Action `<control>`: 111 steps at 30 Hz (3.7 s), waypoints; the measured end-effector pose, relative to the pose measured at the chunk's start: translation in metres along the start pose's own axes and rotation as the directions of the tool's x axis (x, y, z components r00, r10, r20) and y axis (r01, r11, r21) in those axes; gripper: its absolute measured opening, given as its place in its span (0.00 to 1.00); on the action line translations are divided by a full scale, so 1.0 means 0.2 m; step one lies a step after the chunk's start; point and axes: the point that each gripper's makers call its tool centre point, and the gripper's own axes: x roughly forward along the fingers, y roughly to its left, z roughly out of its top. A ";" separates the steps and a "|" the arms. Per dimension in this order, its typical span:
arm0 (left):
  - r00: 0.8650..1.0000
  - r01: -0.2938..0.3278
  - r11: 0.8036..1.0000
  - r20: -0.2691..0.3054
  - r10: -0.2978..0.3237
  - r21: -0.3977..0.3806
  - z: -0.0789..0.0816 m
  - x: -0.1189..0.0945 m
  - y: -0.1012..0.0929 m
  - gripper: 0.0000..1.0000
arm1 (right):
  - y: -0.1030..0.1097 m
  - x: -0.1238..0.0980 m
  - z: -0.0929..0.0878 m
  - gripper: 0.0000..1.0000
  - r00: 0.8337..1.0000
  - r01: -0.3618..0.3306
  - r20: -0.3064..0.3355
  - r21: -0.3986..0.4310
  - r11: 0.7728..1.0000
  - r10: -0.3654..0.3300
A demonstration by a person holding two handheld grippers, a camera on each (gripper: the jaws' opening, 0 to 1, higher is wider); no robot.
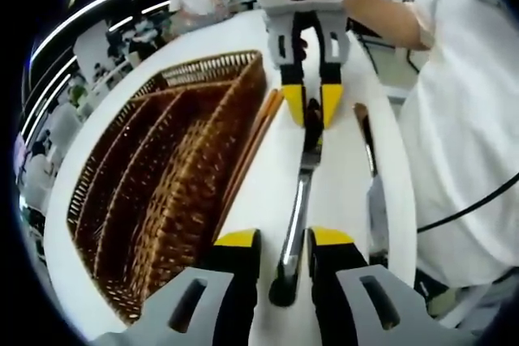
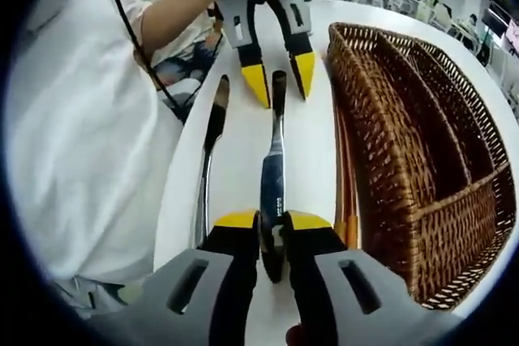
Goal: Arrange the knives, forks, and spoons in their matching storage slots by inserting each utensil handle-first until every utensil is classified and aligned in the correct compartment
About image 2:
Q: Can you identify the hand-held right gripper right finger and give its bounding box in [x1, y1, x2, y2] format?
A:
[282, 208, 463, 346]

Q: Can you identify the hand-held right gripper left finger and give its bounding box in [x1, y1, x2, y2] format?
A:
[87, 207, 261, 346]

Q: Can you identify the stainless steel knife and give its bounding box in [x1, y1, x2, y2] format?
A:
[193, 74, 231, 250]
[259, 70, 290, 284]

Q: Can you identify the brown wicker storage tray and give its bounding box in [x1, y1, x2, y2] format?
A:
[326, 21, 516, 311]

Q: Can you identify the person's right hand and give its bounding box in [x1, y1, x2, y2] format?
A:
[285, 323, 306, 346]

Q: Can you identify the group of white office chairs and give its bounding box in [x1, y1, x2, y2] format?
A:
[364, 0, 519, 92]

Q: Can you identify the operator in white shirt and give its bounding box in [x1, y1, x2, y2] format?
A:
[3, 0, 204, 282]

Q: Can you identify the pink hanging sign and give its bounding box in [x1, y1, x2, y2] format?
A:
[506, 21, 519, 55]

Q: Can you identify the black device cable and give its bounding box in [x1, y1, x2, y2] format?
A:
[84, 0, 194, 122]

